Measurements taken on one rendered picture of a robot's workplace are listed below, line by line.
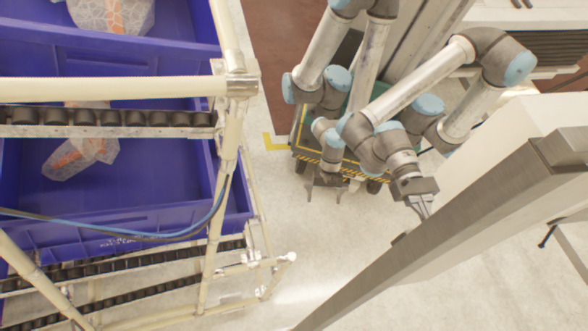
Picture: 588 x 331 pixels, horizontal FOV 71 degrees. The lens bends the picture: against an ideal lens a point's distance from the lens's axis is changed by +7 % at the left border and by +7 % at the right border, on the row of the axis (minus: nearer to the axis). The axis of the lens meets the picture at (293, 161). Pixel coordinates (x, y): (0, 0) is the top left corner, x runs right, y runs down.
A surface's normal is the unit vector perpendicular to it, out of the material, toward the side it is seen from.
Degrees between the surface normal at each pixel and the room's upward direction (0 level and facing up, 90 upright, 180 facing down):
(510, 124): 90
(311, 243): 0
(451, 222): 90
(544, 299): 0
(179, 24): 8
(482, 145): 90
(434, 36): 90
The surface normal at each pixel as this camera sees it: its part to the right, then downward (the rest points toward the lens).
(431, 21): -0.17, 0.80
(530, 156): -0.95, 0.07
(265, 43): 0.23, -0.53
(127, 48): 0.26, 0.84
